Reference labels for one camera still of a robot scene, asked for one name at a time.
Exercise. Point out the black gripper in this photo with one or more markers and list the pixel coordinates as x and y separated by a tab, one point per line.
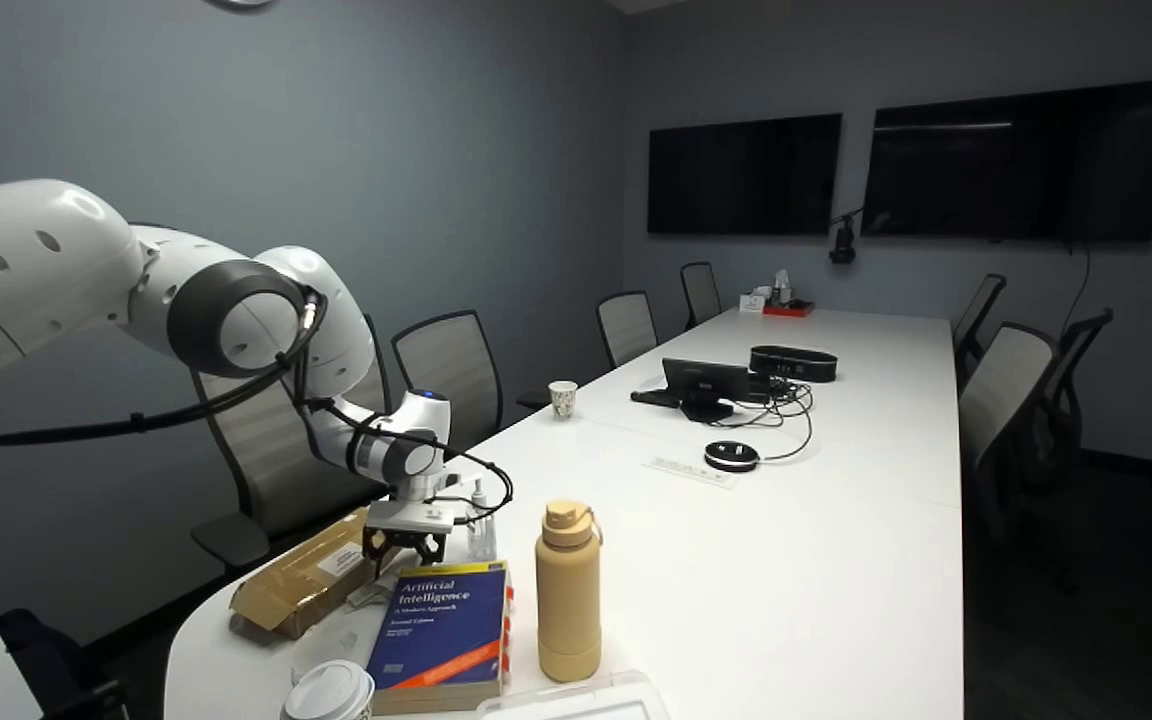
407	521

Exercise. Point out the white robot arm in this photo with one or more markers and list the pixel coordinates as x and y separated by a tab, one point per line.
280	318

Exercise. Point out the blue book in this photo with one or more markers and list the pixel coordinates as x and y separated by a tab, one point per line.
442	643

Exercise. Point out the white tissue box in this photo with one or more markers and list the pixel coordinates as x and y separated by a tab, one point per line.
750	305

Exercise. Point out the brown cardboard box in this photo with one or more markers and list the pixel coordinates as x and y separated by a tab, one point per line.
302	585

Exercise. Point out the white lidded paper cup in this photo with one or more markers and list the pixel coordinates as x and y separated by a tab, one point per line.
332	691

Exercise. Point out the tan squeeze bottle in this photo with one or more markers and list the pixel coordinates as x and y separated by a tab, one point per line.
571	589

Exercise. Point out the grey mesh office chair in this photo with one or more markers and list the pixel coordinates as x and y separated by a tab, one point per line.
455	358

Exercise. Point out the small paper cup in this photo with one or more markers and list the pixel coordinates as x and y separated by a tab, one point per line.
563	399

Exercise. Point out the black conference tablet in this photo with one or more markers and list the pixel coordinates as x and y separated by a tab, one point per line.
709	388

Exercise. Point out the black speaker bar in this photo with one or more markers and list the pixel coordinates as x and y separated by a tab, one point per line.
794	363

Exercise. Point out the red tray with items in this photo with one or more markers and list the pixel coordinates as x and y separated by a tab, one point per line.
788	305

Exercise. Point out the black webcam under monitors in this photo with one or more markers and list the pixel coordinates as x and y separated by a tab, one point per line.
846	237

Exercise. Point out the dark office chair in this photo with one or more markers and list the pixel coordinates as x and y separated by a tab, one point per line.
1023	415

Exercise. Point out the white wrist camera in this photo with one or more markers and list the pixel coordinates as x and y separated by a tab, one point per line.
456	511

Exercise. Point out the right wall monitor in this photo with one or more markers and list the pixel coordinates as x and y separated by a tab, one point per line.
750	178

